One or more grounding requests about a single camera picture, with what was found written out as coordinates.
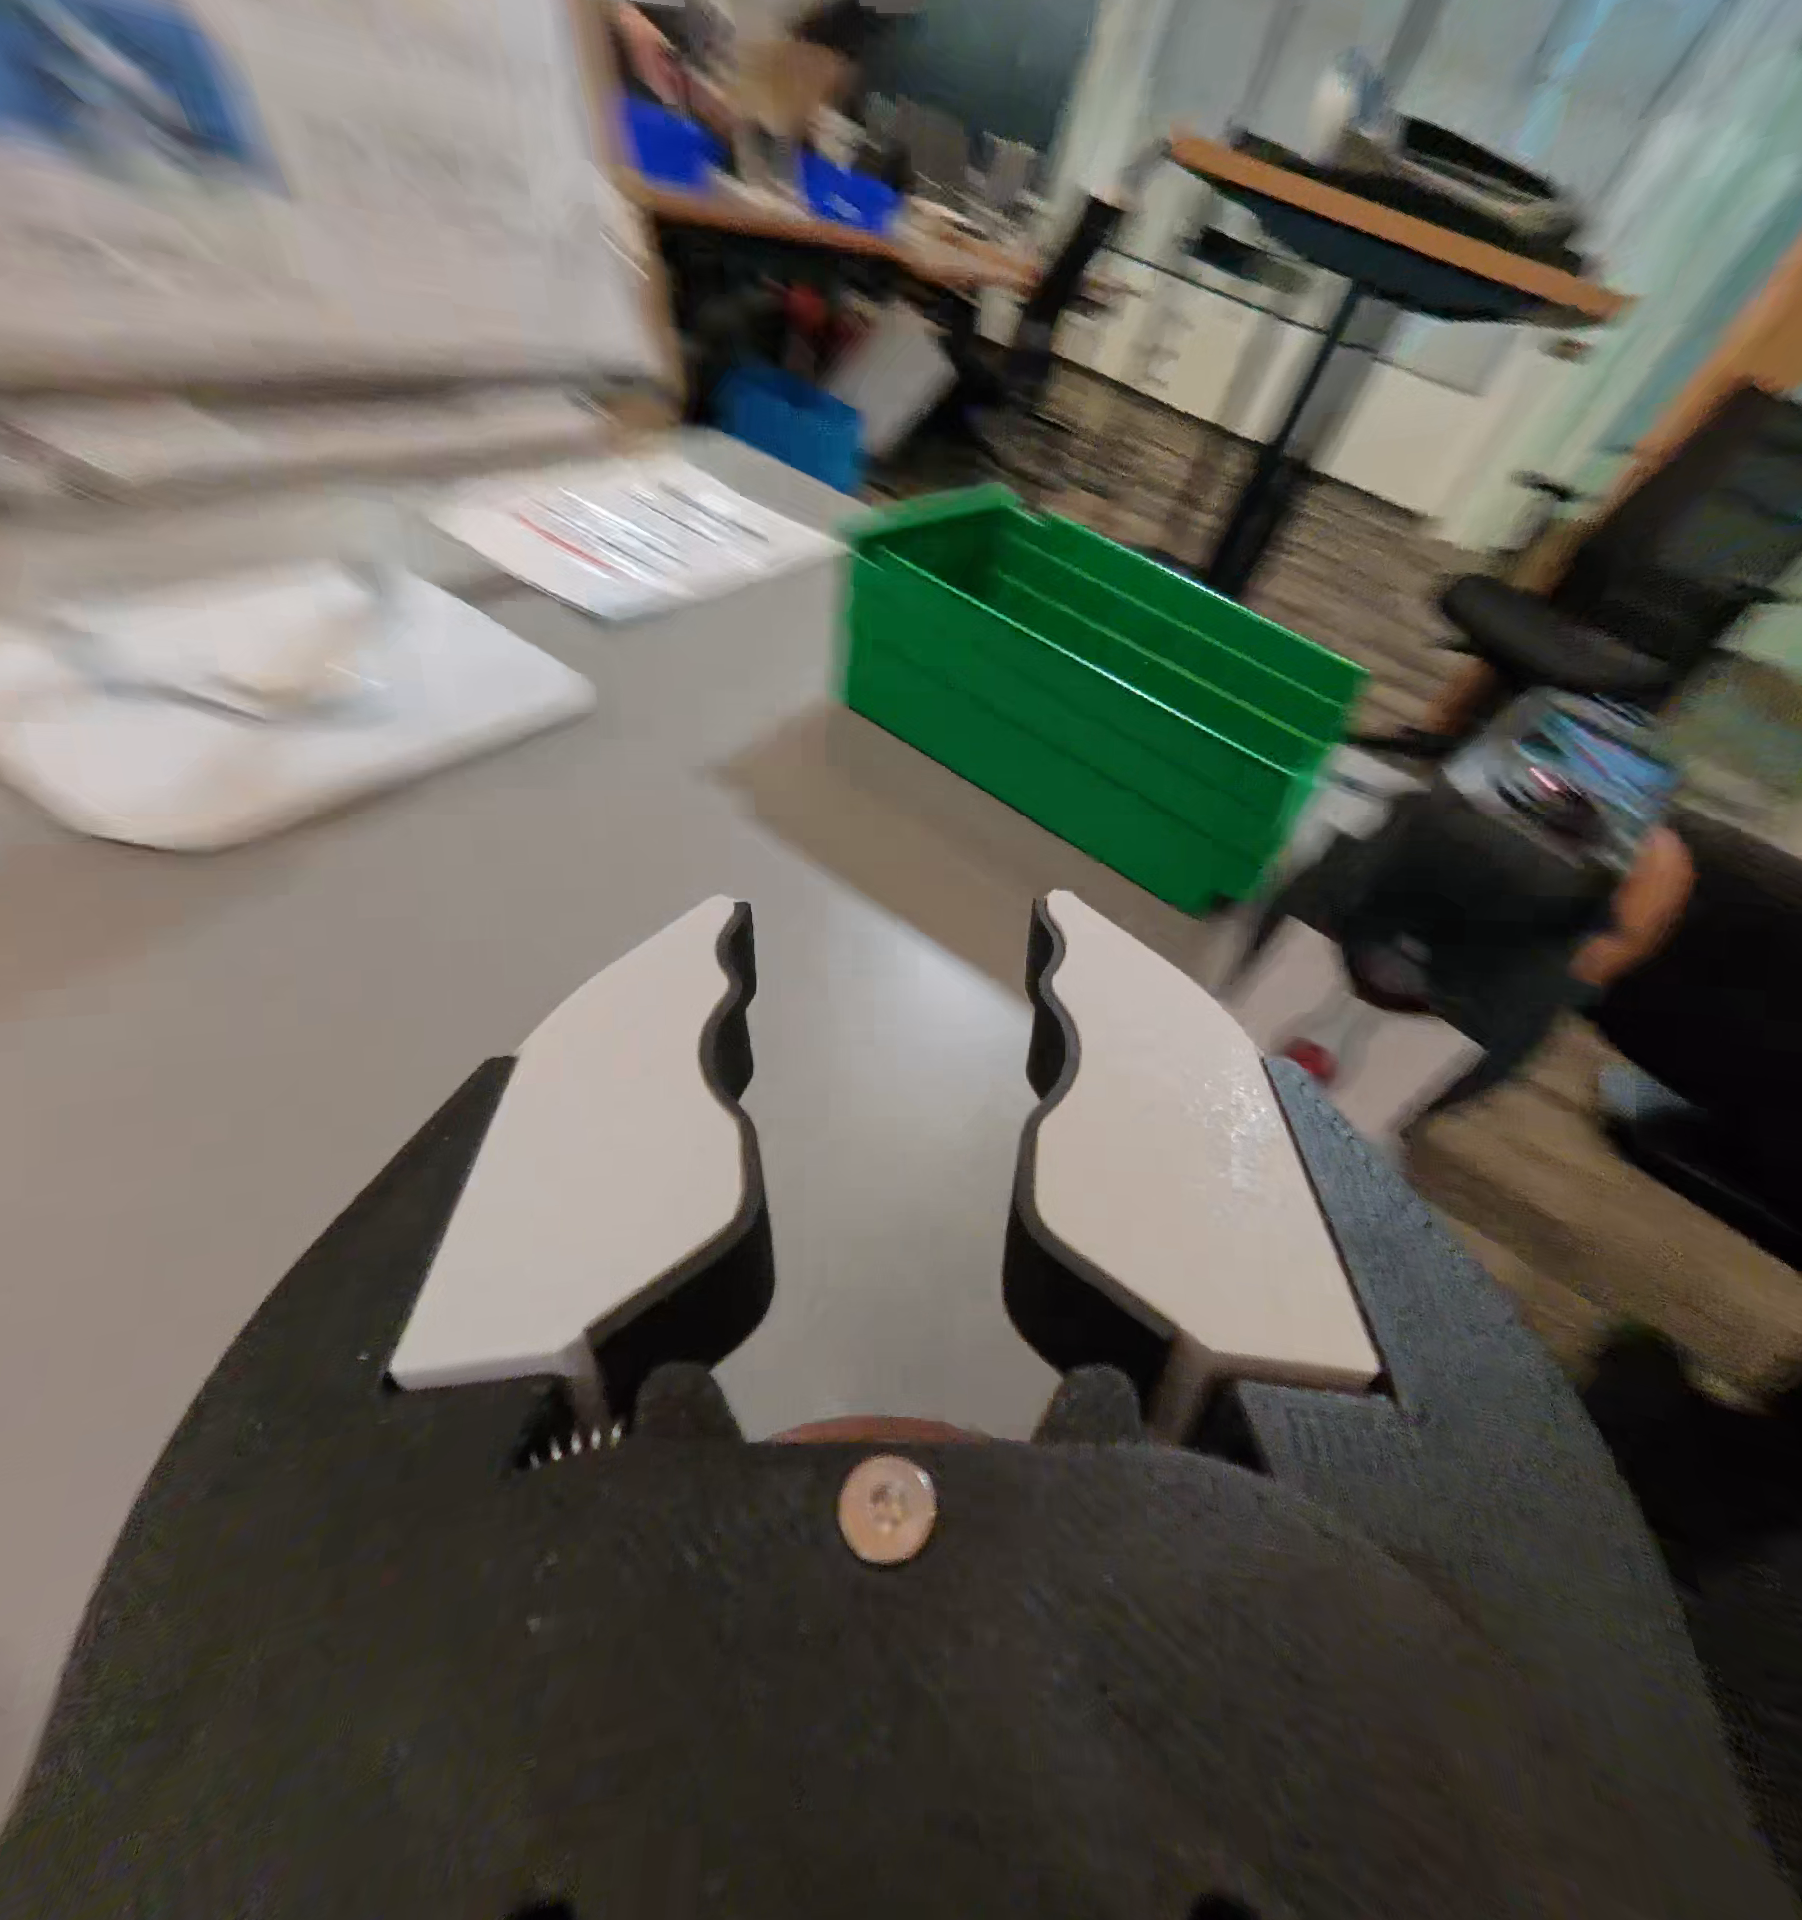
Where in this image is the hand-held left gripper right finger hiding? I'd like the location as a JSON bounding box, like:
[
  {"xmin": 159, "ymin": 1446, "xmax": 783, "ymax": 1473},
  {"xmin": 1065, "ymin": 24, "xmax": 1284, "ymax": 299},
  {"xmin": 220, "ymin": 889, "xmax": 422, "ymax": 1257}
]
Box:
[{"xmin": 1002, "ymin": 889, "xmax": 1386, "ymax": 1442}]

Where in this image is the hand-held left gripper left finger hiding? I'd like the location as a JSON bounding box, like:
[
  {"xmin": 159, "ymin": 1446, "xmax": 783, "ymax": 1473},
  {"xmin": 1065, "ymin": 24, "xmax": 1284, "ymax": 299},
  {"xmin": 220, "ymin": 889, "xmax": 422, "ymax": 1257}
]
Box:
[{"xmin": 387, "ymin": 897, "xmax": 775, "ymax": 1427}]

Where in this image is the green storage bin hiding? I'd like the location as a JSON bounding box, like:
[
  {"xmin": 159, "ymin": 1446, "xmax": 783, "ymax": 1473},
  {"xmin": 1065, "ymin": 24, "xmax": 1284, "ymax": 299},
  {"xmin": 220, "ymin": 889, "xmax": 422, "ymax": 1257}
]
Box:
[{"xmin": 838, "ymin": 482, "xmax": 1372, "ymax": 917}]

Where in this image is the person's right forearm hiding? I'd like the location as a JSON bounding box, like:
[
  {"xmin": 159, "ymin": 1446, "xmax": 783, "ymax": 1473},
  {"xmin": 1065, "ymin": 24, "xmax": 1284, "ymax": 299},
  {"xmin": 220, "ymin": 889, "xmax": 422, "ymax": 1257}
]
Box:
[{"xmin": 1582, "ymin": 817, "xmax": 1802, "ymax": 1247}]

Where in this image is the grey desk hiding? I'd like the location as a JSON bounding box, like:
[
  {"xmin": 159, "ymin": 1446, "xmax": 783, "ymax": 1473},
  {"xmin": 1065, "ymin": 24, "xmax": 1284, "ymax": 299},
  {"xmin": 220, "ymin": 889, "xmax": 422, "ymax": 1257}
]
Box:
[{"xmin": 0, "ymin": 427, "xmax": 1443, "ymax": 1862}]

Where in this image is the person's right hand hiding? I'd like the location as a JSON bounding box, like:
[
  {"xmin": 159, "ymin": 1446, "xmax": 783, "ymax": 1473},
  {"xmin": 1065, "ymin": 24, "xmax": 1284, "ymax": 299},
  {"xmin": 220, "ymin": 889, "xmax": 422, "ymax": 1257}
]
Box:
[{"xmin": 1576, "ymin": 824, "xmax": 1698, "ymax": 990}]

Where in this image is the black office chair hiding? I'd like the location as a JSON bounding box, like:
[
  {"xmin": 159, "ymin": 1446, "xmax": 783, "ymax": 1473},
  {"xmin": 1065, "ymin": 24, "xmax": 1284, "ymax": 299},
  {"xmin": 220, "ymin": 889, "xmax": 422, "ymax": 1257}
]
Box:
[{"xmin": 1441, "ymin": 383, "xmax": 1802, "ymax": 752}]

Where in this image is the wooden document stand white base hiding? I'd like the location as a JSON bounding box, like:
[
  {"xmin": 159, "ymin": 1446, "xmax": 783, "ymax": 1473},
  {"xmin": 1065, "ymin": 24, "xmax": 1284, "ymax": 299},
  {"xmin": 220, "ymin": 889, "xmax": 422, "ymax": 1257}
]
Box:
[{"xmin": 0, "ymin": 0, "xmax": 681, "ymax": 855}]

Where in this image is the white paper card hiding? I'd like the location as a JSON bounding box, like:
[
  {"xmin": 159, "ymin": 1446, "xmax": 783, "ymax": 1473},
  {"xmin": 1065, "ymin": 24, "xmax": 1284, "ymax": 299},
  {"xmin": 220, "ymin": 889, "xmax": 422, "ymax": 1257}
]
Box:
[{"xmin": 436, "ymin": 456, "xmax": 843, "ymax": 625}]

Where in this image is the background work table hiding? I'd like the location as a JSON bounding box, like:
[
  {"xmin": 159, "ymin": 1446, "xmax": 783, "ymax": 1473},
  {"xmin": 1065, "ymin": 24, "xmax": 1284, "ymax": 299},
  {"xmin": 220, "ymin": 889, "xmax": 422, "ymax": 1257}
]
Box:
[
  {"xmin": 615, "ymin": 166, "xmax": 1045, "ymax": 293},
  {"xmin": 1163, "ymin": 132, "xmax": 1630, "ymax": 603}
]

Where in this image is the black bag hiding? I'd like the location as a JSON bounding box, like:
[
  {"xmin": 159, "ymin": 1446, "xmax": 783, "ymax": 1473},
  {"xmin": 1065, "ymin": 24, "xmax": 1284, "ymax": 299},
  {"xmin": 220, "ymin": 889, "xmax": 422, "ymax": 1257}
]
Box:
[{"xmin": 1260, "ymin": 120, "xmax": 1584, "ymax": 250}]

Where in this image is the grey box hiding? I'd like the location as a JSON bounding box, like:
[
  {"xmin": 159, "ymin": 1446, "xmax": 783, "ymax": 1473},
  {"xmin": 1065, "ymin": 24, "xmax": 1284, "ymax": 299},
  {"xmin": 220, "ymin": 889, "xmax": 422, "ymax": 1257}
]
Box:
[{"xmin": 825, "ymin": 306, "xmax": 963, "ymax": 452}]

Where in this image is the blue storage bin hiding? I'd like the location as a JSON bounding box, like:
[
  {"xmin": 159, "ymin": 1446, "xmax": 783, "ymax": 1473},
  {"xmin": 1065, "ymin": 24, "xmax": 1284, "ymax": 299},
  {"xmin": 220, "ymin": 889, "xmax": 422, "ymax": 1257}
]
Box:
[
  {"xmin": 796, "ymin": 150, "xmax": 902, "ymax": 235},
  {"xmin": 615, "ymin": 99, "xmax": 731, "ymax": 190},
  {"xmin": 713, "ymin": 362, "xmax": 866, "ymax": 490}
]

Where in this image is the printed instruction sheet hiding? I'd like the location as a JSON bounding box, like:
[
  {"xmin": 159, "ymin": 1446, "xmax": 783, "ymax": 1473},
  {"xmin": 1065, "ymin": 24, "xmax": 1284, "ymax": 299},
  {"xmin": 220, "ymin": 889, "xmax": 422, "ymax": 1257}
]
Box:
[{"xmin": 0, "ymin": 0, "xmax": 648, "ymax": 392}]

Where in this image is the wooden post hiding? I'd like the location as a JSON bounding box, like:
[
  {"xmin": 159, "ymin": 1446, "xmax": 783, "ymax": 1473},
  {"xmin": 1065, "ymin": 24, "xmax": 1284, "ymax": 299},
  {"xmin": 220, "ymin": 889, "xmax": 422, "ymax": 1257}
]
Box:
[{"xmin": 1591, "ymin": 195, "xmax": 1802, "ymax": 504}]

